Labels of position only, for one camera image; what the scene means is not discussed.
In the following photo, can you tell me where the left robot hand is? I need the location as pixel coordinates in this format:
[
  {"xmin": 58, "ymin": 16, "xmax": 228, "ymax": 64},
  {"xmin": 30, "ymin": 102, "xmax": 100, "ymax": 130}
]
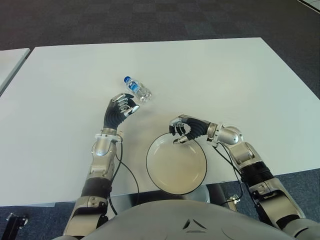
[{"xmin": 102, "ymin": 92, "xmax": 140, "ymax": 130}]

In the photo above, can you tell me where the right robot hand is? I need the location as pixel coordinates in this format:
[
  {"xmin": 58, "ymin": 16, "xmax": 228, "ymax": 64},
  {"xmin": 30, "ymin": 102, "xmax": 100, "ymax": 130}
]
[{"xmin": 168, "ymin": 114, "xmax": 211, "ymax": 145}]

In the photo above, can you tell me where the clear water bottle blue cap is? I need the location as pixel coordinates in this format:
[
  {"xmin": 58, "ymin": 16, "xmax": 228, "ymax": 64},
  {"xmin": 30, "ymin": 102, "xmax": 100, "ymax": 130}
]
[{"xmin": 123, "ymin": 75, "xmax": 153, "ymax": 104}]

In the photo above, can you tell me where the white plate black rim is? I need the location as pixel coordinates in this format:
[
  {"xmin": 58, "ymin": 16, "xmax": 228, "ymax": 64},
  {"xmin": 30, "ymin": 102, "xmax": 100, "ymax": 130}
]
[{"xmin": 145, "ymin": 131, "xmax": 208, "ymax": 197}]

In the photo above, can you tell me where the dark table leg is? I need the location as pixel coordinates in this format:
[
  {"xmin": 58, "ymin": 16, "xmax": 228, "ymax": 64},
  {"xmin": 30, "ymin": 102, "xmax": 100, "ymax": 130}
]
[{"xmin": 208, "ymin": 183, "xmax": 241, "ymax": 212}]

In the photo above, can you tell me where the grey robot torso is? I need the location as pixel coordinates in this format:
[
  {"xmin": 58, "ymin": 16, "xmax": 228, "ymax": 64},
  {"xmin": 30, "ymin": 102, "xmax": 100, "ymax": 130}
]
[{"xmin": 62, "ymin": 199, "xmax": 296, "ymax": 240}]

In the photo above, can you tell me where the white side table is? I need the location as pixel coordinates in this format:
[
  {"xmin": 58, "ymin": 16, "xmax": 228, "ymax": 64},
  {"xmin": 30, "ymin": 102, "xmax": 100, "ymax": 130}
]
[{"xmin": 0, "ymin": 47, "xmax": 31, "ymax": 97}]

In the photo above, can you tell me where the black stand with caster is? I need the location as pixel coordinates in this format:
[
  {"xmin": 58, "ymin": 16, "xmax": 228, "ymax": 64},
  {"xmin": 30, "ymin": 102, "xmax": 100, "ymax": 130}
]
[{"xmin": 5, "ymin": 212, "xmax": 29, "ymax": 240}]

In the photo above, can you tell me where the white panel with black edge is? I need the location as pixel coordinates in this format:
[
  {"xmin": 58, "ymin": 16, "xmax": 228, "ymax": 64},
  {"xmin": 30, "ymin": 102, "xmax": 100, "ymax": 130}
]
[{"xmin": 298, "ymin": 0, "xmax": 320, "ymax": 11}]

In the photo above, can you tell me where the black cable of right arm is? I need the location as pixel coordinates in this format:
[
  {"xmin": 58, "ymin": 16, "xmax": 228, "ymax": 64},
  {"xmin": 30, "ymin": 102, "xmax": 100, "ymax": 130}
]
[{"xmin": 212, "ymin": 142, "xmax": 245, "ymax": 203}]

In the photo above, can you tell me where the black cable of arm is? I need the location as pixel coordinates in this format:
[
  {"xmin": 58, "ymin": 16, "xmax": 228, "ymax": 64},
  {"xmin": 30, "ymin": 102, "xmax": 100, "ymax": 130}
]
[
  {"xmin": 106, "ymin": 139, "xmax": 140, "ymax": 216},
  {"xmin": 212, "ymin": 142, "xmax": 245, "ymax": 203}
]

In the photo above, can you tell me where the white round pedestal base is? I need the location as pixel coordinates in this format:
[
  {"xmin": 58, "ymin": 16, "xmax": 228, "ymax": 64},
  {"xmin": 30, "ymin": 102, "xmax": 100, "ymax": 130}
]
[{"xmin": 197, "ymin": 185, "xmax": 210, "ymax": 202}]

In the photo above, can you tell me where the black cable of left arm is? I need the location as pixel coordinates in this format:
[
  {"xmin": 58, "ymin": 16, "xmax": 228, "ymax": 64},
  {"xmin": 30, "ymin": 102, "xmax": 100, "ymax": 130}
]
[{"xmin": 106, "ymin": 139, "xmax": 140, "ymax": 216}]

